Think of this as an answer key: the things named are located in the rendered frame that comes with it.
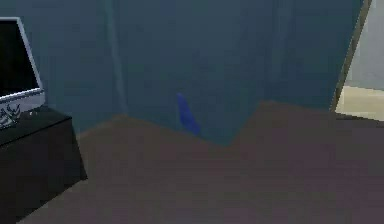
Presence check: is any blue elongated object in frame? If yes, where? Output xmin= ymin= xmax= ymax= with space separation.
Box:
xmin=176 ymin=92 xmax=202 ymax=137

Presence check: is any black television stand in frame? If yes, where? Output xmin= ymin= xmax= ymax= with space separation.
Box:
xmin=0 ymin=105 xmax=89 ymax=224

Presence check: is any silver framed television set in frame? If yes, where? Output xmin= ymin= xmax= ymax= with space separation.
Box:
xmin=0 ymin=16 xmax=46 ymax=130

